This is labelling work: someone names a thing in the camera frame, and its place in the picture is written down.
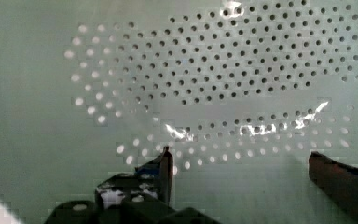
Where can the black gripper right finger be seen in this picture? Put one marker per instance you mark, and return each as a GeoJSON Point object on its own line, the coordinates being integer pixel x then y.
{"type": "Point", "coordinates": [337, 180]}

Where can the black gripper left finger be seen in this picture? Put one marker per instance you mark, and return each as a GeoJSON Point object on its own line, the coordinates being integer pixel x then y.
{"type": "Point", "coordinates": [153, 178]}

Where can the green plastic strainer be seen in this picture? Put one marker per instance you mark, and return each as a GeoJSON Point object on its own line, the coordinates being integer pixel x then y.
{"type": "Point", "coordinates": [241, 92]}

